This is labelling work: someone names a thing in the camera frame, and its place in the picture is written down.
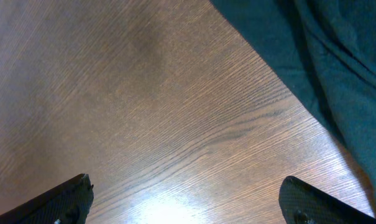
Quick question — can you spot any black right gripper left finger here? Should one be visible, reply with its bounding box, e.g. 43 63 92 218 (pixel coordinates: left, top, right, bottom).
0 174 94 224

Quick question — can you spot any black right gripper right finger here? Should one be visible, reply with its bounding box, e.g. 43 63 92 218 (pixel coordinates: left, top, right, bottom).
278 176 376 224

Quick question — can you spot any dark clothes pile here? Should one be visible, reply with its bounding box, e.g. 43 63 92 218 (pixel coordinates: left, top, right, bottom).
213 0 376 204

